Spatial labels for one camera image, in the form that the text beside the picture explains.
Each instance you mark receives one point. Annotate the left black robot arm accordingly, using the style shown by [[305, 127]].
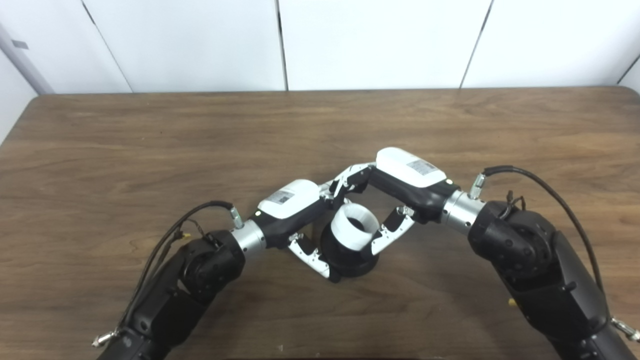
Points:
[[170, 300]]

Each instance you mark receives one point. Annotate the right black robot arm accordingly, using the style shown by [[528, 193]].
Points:
[[540, 265]]

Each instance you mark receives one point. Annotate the round black part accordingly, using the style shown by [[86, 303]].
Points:
[[350, 265]]

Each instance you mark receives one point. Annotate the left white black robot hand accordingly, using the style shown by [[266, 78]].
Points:
[[290, 200]]

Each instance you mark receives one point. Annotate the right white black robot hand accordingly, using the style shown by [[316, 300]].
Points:
[[410, 175]]

